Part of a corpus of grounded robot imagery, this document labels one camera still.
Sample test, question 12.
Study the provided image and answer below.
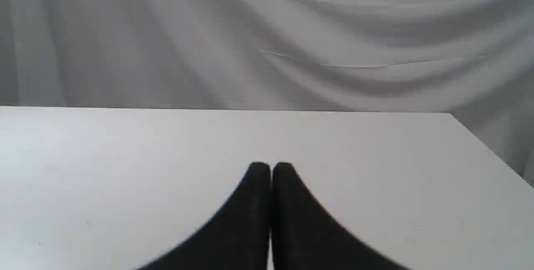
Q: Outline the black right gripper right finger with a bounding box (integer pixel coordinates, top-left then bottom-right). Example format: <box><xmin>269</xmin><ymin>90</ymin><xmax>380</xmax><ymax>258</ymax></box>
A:
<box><xmin>272</xmin><ymin>162</ymin><xmax>403</xmax><ymax>270</ymax></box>

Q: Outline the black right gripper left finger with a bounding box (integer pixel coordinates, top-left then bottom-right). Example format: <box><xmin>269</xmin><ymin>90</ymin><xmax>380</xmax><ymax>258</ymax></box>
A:
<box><xmin>143</xmin><ymin>162</ymin><xmax>271</xmax><ymax>270</ymax></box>

